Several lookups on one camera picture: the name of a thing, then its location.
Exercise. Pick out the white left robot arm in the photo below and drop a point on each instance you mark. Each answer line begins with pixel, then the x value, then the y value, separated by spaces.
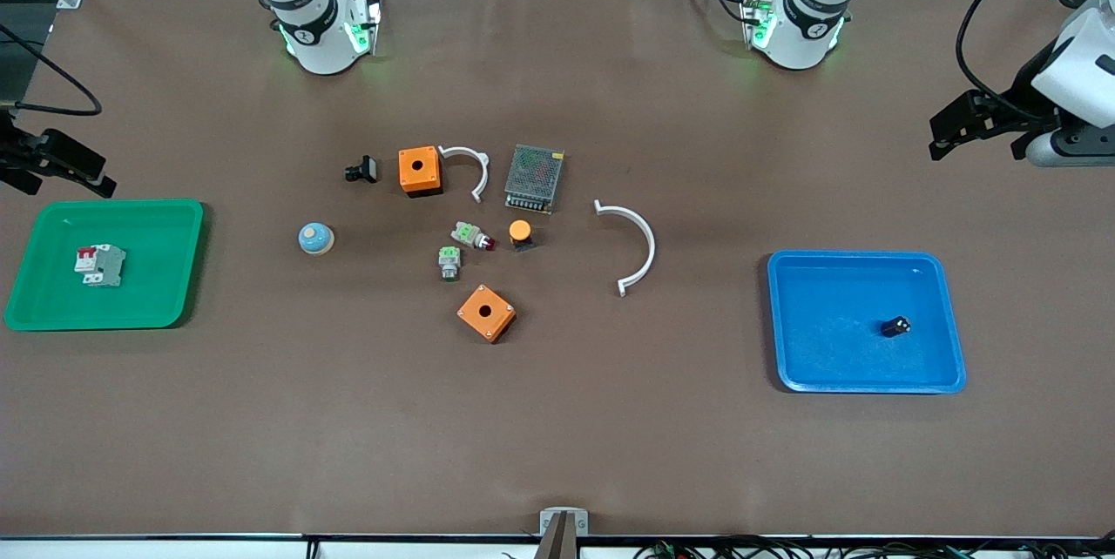
pixel 801 28

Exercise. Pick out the small white pipe clamp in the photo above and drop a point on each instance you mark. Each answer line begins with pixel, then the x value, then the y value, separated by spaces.
pixel 485 169

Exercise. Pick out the large white pipe clamp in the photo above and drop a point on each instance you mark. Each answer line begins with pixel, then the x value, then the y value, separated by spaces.
pixel 652 247

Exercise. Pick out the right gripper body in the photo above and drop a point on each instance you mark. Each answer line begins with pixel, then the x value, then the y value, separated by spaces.
pixel 17 151

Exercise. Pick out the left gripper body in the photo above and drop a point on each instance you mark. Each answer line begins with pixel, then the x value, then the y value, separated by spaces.
pixel 1024 86

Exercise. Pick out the green silver push button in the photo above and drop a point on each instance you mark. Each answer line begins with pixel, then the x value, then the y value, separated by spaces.
pixel 449 261

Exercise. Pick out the metal mesh power supply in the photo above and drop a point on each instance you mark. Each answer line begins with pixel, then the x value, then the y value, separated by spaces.
pixel 533 180

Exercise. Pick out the black cylindrical capacitor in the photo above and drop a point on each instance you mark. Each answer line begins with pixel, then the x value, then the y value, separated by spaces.
pixel 895 327

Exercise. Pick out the blue plastic tray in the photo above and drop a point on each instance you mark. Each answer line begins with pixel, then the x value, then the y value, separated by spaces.
pixel 836 324

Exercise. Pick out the grey metal table bracket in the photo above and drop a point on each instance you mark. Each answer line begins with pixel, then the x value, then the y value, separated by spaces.
pixel 549 521

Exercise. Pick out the orange black round button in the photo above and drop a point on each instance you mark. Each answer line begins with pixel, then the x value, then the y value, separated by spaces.
pixel 520 231

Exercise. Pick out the white red circuit breaker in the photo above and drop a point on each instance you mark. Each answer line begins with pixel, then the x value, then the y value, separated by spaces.
pixel 103 265

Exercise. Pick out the dark camera post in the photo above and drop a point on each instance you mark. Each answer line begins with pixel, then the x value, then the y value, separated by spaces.
pixel 557 542

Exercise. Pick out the blue dome button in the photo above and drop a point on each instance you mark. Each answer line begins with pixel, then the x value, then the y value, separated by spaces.
pixel 315 239

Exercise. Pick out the small black bracket part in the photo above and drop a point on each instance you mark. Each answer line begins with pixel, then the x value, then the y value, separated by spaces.
pixel 366 169

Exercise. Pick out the green plastic tray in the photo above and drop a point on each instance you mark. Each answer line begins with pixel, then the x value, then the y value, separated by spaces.
pixel 157 280

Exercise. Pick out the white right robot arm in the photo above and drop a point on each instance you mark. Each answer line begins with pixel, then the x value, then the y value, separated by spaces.
pixel 314 37

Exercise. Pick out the red green push button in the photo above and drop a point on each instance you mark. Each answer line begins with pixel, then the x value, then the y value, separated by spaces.
pixel 470 235

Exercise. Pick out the orange button box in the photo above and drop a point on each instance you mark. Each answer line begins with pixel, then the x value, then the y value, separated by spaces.
pixel 427 180
pixel 483 321

